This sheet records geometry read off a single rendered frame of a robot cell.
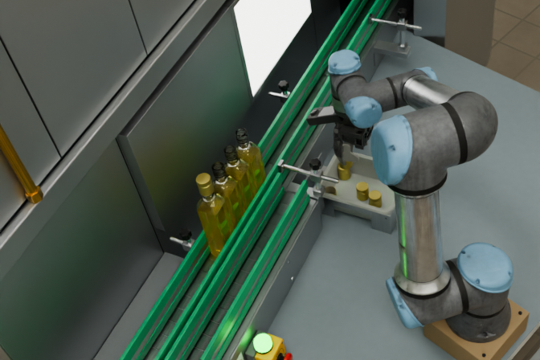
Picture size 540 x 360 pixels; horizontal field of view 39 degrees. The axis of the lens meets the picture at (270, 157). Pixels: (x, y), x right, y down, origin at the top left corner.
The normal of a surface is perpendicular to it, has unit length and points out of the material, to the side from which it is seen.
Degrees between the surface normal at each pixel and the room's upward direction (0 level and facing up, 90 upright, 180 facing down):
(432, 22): 90
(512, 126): 0
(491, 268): 8
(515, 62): 0
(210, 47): 90
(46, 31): 90
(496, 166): 0
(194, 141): 90
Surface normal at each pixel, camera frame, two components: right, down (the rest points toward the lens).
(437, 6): -0.44, 0.70
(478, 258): 0.00, -0.66
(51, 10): 0.89, 0.25
